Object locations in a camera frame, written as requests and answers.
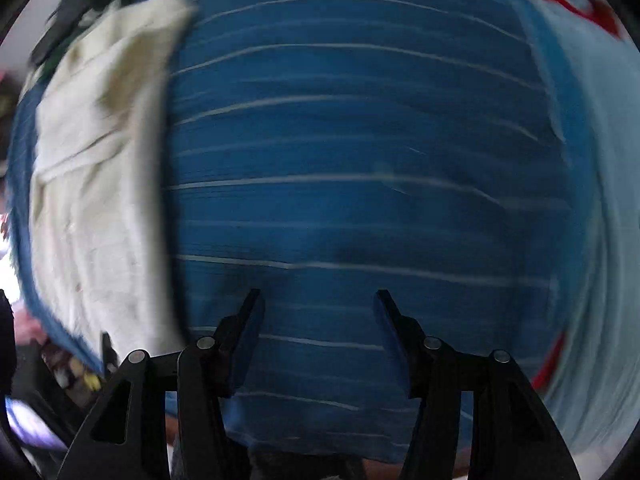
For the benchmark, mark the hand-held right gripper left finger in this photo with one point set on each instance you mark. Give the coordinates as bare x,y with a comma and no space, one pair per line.
248,342

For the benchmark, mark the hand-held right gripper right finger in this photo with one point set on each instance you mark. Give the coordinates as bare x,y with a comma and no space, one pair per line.
390,342

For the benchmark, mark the cream white garment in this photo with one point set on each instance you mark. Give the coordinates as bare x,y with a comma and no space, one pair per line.
95,185

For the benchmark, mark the blue striped blanket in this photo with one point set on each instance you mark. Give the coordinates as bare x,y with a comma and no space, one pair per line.
350,200

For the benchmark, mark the light blue printed sheet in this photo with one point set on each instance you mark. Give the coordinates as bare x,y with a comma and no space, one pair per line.
595,170

